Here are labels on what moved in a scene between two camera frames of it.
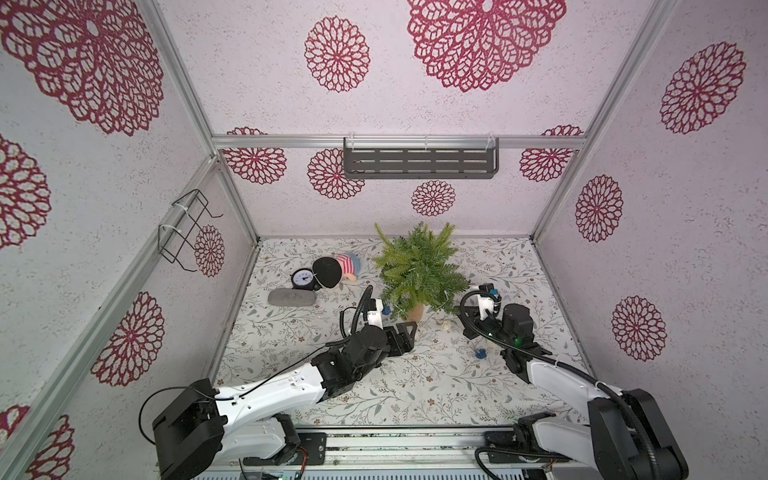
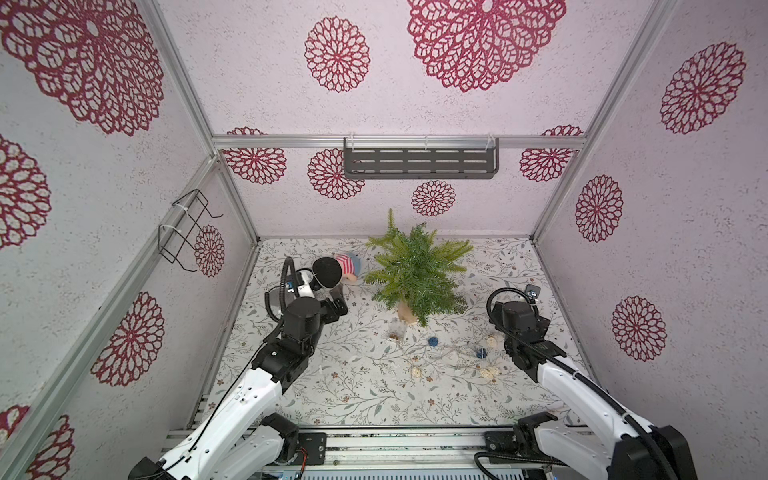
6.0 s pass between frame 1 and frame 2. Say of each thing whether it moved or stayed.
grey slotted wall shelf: stayed
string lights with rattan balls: moved
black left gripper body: moved
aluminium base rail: stayed
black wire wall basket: stayed
